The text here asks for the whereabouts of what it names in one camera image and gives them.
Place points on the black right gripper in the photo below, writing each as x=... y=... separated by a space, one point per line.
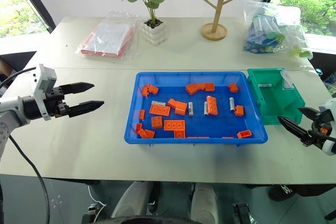
x=321 y=125

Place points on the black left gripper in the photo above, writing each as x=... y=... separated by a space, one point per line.
x=56 y=103

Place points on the green plastic bin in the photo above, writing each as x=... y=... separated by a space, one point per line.
x=278 y=103

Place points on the white label card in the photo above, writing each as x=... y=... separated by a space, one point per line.
x=287 y=79

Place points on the black chair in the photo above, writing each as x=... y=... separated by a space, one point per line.
x=325 y=64

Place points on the plastic bag of papers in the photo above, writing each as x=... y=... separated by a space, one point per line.
x=107 y=37

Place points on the black shoe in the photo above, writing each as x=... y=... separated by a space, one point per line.
x=281 y=192

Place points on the dark seat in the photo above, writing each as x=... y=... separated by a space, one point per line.
x=15 y=61

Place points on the long orange toy brick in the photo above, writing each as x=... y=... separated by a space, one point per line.
x=212 y=105
x=159 y=110
x=174 y=125

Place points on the blue plastic tray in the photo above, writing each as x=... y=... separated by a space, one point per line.
x=218 y=124

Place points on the orange plastic toy brick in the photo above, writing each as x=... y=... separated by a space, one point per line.
x=181 y=110
x=174 y=102

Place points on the plastic bag of blue items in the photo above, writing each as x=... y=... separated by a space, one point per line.
x=273 y=30

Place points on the green plant in white pot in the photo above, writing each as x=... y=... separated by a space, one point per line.
x=155 y=32

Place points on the black stand foot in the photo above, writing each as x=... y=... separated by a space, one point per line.
x=94 y=214
x=241 y=213

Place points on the light grey left robot leg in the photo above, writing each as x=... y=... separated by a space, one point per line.
x=131 y=200

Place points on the light grey robot leg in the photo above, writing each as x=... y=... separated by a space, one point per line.
x=131 y=200
x=203 y=203

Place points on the wooden branch stand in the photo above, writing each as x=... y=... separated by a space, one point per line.
x=214 y=31

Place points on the light grey right robot leg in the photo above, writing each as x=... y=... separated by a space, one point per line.
x=203 y=203

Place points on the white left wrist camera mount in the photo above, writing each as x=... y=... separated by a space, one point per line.
x=43 y=77

